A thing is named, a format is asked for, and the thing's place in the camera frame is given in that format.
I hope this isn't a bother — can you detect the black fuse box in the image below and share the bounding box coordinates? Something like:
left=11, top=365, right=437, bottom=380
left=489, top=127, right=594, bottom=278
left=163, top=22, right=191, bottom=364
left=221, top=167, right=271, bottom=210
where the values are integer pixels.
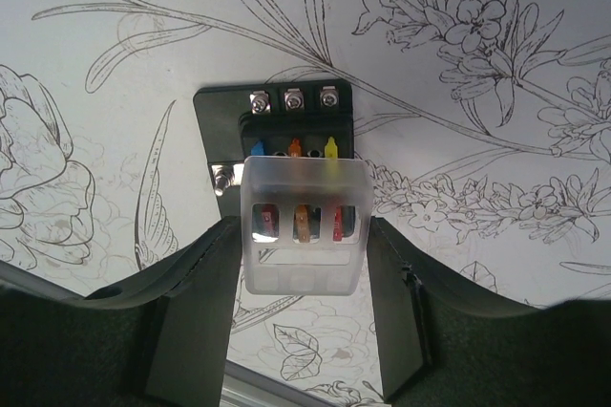
left=193, top=79, right=354, bottom=217

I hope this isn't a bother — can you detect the amber blade fuse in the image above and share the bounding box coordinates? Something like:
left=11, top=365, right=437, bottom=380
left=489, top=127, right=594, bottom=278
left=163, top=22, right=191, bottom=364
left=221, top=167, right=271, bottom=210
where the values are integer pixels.
left=295, top=204, right=310, bottom=244

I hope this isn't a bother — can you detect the orange blade fuse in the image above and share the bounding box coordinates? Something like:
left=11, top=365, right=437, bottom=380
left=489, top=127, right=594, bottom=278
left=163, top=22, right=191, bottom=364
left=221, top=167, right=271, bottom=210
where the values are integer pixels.
left=288, top=139, right=303, bottom=158

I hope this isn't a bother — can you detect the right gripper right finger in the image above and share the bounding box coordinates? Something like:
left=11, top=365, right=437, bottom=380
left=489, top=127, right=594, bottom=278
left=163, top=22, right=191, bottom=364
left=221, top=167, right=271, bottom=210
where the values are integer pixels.
left=368, top=218, right=610, bottom=406

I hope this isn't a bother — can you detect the blue blade fuse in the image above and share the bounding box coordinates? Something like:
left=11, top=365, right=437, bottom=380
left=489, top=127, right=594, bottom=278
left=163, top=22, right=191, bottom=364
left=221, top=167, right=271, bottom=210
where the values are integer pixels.
left=250, top=140, right=266, bottom=156

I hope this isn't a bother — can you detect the red blade fuse front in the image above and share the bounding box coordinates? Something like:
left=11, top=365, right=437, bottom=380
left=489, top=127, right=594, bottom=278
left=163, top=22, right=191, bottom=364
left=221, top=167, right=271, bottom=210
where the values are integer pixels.
left=333, top=206, right=344, bottom=243

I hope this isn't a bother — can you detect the yellow blade fuse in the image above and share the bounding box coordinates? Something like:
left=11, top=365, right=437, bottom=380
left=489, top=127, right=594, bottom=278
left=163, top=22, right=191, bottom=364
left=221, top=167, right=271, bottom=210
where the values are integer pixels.
left=324, top=137, right=339, bottom=160

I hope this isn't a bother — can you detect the floral printed table mat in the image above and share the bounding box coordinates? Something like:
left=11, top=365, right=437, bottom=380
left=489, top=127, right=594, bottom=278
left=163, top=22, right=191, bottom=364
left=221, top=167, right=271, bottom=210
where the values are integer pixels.
left=1, top=0, right=610, bottom=406

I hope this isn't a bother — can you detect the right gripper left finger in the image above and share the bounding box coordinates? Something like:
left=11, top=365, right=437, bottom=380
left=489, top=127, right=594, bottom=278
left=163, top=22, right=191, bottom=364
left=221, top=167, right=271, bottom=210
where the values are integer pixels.
left=1, top=217, right=242, bottom=406

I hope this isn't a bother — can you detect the clear plastic fuse box cover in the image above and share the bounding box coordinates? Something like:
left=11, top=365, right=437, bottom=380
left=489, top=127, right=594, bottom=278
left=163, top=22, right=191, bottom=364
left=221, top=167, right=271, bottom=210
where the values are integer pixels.
left=241, top=156, right=373, bottom=296

